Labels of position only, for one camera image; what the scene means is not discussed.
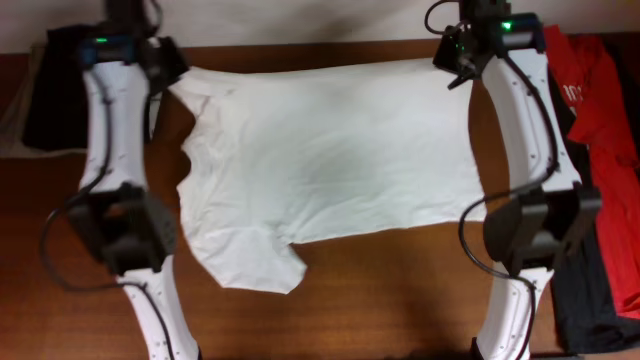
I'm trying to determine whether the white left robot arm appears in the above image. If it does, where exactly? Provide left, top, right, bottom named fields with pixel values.
left=65, top=34, right=202, bottom=359

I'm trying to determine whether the red t-shirt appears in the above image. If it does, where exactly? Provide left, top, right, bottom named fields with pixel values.
left=544, top=25, right=639, bottom=319

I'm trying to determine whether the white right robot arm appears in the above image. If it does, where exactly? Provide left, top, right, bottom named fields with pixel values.
left=434, top=1, right=601, bottom=360

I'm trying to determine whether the dark grey garment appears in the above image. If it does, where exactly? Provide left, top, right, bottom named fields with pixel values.
left=550, top=76, right=639, bottom=354

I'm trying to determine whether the white t-shirt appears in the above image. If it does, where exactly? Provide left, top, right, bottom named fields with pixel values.
left=171, top=59, right=483, bottom=294

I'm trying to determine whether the folded black garment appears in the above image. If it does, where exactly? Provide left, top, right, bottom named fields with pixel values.
left=22, top=25, right=94, bottom=152

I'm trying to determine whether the beige folded garment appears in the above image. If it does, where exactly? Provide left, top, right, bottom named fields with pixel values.
left=1, top=44, right=86, bottom=159

